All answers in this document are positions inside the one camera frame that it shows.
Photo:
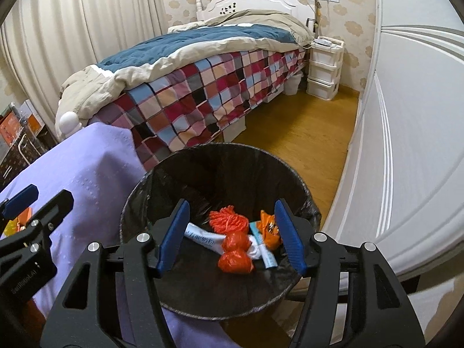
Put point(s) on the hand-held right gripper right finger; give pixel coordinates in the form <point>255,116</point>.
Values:
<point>290,235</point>

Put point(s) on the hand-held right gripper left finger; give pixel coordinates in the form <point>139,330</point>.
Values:
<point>174,235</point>

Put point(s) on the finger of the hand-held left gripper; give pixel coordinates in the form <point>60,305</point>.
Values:
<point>54,208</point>
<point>21,199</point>

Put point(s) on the orange foil wrapper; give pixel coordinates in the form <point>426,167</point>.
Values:
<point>270,232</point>

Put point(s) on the white printed tube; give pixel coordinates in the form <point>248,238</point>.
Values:
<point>203,240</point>

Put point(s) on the orange mesh net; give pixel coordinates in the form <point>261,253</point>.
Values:
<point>226,219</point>

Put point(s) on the black trash bin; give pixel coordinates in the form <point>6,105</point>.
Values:
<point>224,174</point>

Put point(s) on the purple tablecloth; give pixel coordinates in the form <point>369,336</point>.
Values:
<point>90,174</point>

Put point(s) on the large white orange cardboard box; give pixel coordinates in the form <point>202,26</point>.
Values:
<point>9,128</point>

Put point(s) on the small white orange box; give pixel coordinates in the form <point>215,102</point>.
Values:
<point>34,119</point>

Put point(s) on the small white bin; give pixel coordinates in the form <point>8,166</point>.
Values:
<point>294,85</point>

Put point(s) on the plaid bed sheet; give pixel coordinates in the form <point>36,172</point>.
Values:
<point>217,87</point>

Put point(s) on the white drawer unit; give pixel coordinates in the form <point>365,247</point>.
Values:
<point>322,69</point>

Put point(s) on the beige curtain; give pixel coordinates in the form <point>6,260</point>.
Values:
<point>72,25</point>

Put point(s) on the blue beige duvet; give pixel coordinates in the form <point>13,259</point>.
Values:
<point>163,49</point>

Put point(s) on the white power strip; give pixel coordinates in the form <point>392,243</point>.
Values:
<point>322,42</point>

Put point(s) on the beige pillow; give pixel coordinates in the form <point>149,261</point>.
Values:
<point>188,27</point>

